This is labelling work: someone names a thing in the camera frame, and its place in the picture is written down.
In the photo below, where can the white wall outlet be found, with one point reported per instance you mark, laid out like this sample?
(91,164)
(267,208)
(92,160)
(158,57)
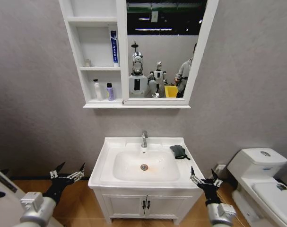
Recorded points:
(220,168)

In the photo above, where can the chrome faucet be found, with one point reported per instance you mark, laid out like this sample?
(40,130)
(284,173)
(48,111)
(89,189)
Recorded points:
(144,140)

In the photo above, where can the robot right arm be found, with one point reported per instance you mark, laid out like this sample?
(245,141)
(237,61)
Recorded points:
(220,214)

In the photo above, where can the white toilet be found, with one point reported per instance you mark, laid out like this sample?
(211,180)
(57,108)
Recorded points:
(259,179)

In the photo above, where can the white wall cabinet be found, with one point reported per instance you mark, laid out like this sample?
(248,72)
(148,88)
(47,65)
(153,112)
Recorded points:
(98,47)

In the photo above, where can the dark green towel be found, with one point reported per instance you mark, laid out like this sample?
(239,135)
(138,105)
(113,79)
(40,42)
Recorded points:
(178,152)

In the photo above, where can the white bottle black cap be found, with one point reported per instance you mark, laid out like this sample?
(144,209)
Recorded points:
(98,91)

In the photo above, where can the white appliance panel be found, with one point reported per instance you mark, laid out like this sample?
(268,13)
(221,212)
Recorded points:
(3,205)

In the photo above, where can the white ceramic washbasin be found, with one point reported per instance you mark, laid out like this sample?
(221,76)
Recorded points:
(124,170)

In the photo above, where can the white vanity cabinet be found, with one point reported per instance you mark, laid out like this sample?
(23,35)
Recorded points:
(124,205)

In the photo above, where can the blue white toothpaste tube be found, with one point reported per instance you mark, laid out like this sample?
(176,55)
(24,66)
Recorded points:
(114,48)

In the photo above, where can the purple bottle black cap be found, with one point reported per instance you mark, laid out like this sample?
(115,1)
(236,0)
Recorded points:
(110,92)

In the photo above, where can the chrome toilet flush button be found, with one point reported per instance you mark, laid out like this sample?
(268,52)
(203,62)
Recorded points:
(265,153)

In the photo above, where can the metal sink drain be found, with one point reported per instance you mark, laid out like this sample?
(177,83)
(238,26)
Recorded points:
(144,167)

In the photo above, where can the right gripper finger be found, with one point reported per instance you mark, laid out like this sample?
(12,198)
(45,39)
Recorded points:
(217,182)
(194,177)

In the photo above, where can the cabinet mirror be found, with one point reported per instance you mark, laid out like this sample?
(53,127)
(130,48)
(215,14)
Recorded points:
(162,52)

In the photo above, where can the small clear cup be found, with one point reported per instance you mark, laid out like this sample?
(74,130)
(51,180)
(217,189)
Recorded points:
(87,63)

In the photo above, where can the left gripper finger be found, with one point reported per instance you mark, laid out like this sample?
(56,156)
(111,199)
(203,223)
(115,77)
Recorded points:
(56,172)
(77,175)

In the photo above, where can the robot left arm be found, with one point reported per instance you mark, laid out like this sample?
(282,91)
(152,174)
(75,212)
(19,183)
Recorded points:
(32,210)

